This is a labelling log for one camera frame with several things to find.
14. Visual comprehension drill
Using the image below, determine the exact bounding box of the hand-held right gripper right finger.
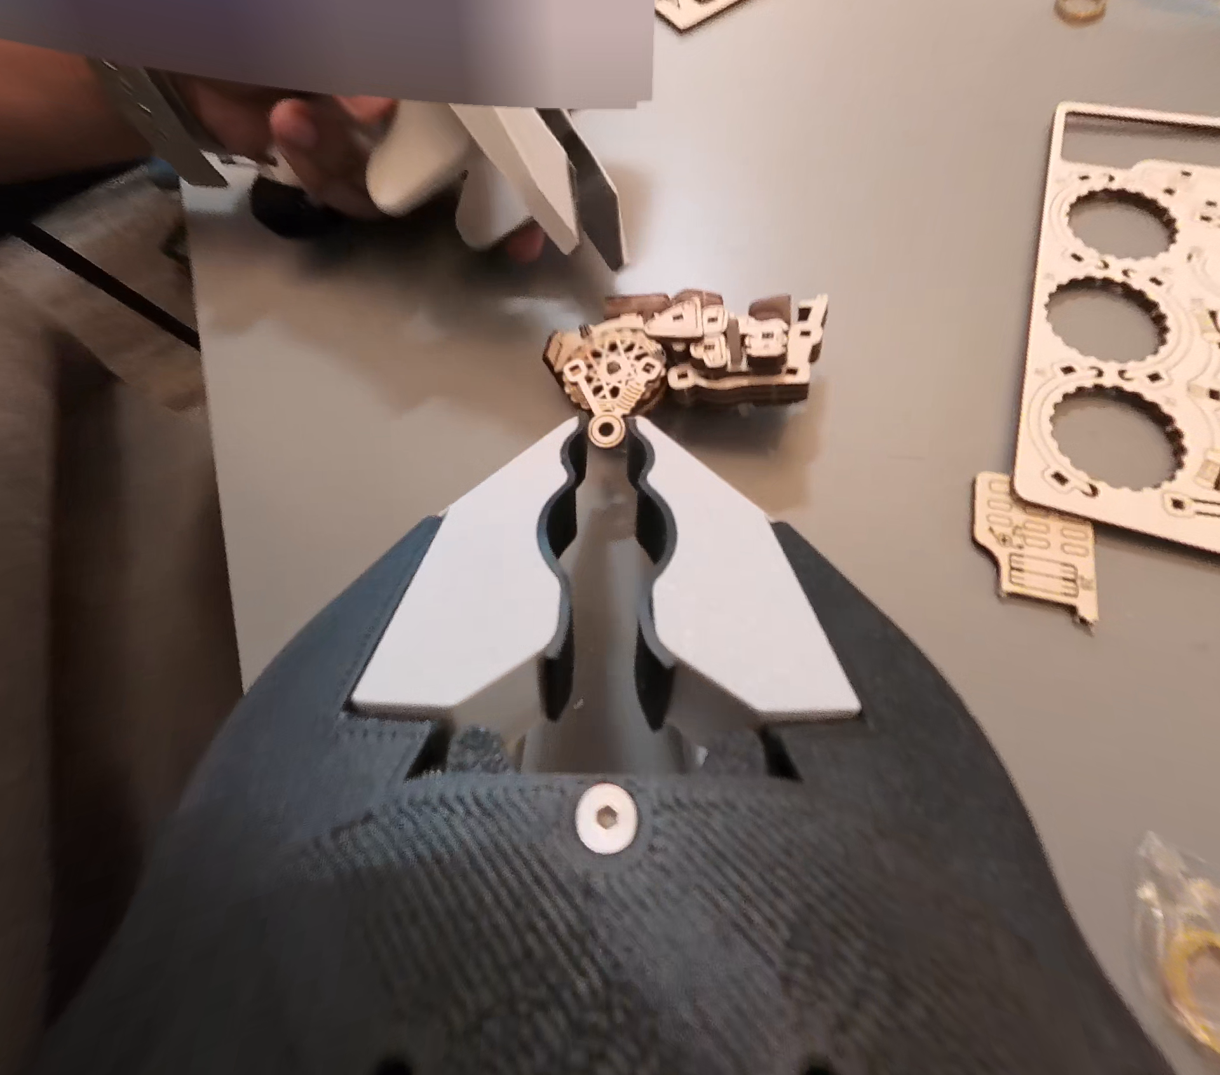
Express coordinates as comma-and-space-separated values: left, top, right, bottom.
631, 417, 864, 732

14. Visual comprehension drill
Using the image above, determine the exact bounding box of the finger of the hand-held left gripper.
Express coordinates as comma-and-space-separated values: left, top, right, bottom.
474, 104, 587, 259
555, 107, 630, 273

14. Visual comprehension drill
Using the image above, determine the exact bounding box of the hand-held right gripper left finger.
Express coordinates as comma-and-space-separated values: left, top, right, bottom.
350, 417, 587, 738

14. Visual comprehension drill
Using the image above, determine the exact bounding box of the wooden model assembly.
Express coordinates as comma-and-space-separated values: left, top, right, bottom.
542, 288, 832, 428

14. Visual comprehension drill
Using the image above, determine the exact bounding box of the grey desk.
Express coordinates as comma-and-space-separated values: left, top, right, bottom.
179, 0, 1220, 1075

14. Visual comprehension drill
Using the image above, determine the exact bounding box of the person's left hand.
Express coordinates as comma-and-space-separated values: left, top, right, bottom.
175, 79, 553, 264

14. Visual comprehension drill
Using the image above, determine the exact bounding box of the grey wristwatch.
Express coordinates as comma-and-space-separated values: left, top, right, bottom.
87, 57, 232, 188

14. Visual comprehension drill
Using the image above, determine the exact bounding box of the wooden sheet with round holes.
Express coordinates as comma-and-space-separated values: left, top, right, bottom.
969, 99, 1220, 630

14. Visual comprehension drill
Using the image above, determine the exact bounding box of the clear plastic bag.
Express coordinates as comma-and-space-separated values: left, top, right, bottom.
1132, 830, 1220, 1033

